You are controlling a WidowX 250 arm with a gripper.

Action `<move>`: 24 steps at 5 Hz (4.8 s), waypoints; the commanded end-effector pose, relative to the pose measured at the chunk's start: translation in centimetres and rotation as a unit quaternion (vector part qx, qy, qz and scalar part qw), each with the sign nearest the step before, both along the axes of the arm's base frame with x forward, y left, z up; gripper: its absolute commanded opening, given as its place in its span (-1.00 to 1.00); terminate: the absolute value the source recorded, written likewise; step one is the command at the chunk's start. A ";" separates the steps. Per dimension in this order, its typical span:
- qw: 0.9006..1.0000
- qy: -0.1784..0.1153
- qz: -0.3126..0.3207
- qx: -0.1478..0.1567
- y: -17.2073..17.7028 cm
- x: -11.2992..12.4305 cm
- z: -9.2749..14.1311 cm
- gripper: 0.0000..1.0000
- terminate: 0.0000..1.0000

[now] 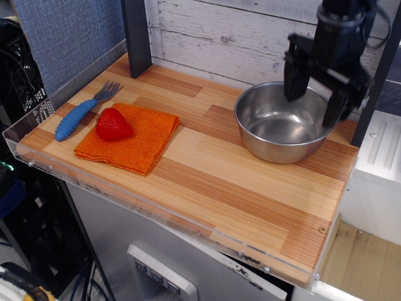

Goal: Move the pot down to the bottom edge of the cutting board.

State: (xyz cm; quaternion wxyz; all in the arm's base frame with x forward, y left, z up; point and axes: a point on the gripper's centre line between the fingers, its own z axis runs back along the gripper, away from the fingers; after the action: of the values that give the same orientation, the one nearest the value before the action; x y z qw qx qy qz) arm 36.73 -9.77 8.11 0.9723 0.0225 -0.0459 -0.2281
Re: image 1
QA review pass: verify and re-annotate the red toy strawberry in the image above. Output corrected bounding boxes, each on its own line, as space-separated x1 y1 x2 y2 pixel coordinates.
95 107 133 140

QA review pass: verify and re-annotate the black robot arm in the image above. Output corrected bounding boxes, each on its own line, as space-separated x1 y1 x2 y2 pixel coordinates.
284 1 377 127

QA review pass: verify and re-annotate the blue handled fork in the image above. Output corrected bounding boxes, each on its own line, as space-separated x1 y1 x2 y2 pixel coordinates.
55 81 120 142

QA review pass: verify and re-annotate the orange folded cloth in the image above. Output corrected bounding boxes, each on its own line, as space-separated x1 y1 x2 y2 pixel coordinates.
75 103 180 176

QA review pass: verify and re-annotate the silver toy fridge cabinet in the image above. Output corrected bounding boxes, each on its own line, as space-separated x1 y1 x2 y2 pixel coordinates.
64 183 294 300

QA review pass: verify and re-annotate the clear acrylic guard rail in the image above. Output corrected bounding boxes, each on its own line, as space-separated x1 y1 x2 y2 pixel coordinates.
4 98 355 288

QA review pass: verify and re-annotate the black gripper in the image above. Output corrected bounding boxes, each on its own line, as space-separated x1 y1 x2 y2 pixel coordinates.
284 12 375 127

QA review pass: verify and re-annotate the dark grey right post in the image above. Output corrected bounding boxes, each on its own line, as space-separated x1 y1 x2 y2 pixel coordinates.
351 1 400 147

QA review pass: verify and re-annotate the dark grey left post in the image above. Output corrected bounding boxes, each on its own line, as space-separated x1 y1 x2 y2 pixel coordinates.
120 0 152 78

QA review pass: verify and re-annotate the grey dispenser panel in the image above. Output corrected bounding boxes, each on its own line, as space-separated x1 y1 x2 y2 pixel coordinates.
127 244 198 300

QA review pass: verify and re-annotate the white toy sink unit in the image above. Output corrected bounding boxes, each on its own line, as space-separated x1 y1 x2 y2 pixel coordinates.
339 111 400 245

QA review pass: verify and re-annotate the dark grey post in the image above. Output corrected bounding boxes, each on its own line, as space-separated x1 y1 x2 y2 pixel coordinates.
351 1 400 147
120 0 152 78

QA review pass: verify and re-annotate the stainless steel pot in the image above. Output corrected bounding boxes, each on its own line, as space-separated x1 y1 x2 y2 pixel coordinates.
234 82 334 164

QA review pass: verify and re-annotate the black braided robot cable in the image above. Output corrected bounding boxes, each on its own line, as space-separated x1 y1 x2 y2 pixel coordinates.
360 0 392 50

